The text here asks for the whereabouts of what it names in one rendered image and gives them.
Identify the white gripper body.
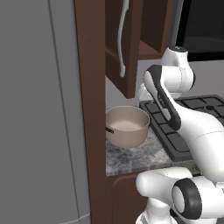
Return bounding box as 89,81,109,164
136,83,154,102

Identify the dark grey stove hob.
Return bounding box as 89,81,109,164
138,94,224,163

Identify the brown tall cabinet panel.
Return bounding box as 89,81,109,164
73,0,108,224

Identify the brown base cabinet door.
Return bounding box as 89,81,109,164
106,171,153,224

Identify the black microwave oven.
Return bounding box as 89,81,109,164
174,0,224,63

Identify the grey fridge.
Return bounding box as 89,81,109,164
0,0,92,224

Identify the beige pot with black handle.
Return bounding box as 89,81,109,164
105,105,151,150

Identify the brown wall cabinet door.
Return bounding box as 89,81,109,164
104,0,144,100

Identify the silver curved door handle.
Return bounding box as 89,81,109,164
116,0,130,79

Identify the brown wall cabinet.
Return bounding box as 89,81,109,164
137,0,177,61

